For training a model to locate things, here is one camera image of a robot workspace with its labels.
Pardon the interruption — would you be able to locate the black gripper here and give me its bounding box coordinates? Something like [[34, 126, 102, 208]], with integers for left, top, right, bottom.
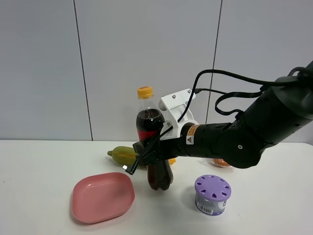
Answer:
[[122, 137, 188, 175]]

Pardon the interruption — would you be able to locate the cola bottle yellow cap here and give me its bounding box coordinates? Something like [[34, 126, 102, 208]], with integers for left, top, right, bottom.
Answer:
[[136, 86, 173, 190]]

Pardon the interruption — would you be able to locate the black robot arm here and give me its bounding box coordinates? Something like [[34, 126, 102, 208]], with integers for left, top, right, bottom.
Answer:
[[124, 65, 313, 174]]

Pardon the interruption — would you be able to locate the toy corn cob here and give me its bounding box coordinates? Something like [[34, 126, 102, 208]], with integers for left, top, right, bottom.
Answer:
[[107, 146, 137, 166]]

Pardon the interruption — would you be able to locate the pink square plate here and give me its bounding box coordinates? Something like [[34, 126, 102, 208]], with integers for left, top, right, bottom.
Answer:
[[71, 172, 135, 224]]

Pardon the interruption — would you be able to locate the purple lid air freshener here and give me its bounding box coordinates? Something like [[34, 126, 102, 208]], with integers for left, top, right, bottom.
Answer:
[[194, 175, 232, 216]]

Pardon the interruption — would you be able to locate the wrapped fruit tart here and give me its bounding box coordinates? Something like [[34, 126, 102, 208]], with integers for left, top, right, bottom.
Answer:
[[201, 158, 231, 168]]

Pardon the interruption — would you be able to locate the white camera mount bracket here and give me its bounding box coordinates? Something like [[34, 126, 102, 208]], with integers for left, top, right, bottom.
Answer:
[[158, 89, 198, 141]]

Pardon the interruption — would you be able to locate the black cable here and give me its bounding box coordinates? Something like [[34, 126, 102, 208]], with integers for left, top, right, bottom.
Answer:
[[177, 70, 304, 123]]

